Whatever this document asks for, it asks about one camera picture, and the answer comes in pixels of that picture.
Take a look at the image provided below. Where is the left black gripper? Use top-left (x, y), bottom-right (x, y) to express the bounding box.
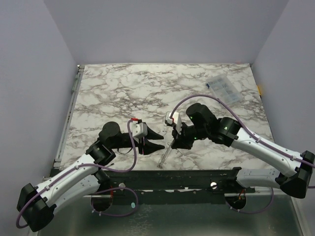
top-left (111, 126), bottom-right (165, 155)

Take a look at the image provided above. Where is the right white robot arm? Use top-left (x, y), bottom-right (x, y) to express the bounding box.
top-left (165, 103), bottom-right (315, 199)

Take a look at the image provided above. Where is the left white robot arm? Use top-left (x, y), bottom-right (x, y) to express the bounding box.
top-left (16, 118), bottom-right (164, 232)

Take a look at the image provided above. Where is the clear plastic organizer box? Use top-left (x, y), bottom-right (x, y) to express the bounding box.
top-left (205, 74), bottom-right (243, 105)

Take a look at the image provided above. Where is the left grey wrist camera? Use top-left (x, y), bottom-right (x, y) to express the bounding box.
top-left (131, 122), bottom-right (148, 139)

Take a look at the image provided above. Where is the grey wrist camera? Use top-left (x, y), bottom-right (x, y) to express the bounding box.
top-left (131, 122), bottom-right (148, 139)
top-left (164, 112), bottom-right (182, 134)

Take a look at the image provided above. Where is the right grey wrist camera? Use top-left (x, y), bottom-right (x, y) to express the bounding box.
top-left (164, 112), bottom-right (182, 134)

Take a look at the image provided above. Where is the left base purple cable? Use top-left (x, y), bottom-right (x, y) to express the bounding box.
top-left (91, 186), bottom-right (140, 217)

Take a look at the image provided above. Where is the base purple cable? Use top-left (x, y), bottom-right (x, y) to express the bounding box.
top-left (230, 188), bottom-right (276, 214)
top-left (91, 186), bottom-right (140, 217)

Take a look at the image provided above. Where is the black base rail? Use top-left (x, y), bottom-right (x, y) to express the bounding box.
top-left (95, 167), bottom-right (255, 205)

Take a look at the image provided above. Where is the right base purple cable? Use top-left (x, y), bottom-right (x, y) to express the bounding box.
top-left (230, 188), bottom-right (276, 214)

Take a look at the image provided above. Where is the metal side rail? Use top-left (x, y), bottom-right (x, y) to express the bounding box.
top-left (53, 65), bottom-right (85, 169)

